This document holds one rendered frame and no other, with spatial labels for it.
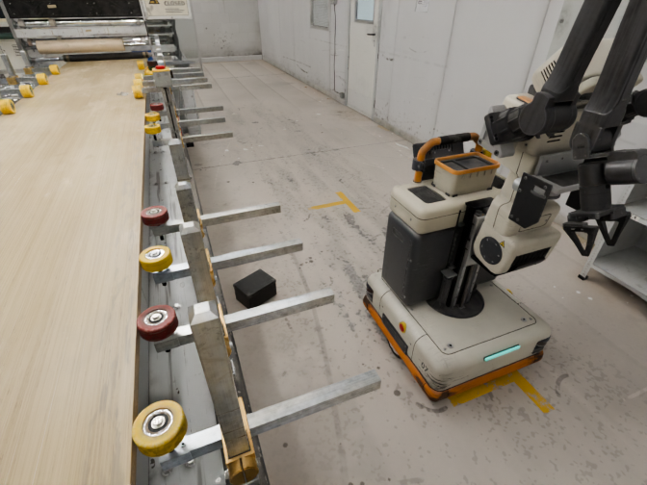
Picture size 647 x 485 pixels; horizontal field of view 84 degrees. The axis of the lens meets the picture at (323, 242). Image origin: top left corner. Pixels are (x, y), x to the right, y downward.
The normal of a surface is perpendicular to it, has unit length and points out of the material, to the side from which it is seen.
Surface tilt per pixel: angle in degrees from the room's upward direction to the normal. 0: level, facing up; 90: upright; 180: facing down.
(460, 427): 0
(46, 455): 0
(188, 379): 0
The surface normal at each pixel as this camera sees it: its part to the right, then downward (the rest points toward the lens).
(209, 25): 0.37, 0.52
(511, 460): 0.00, -0.83
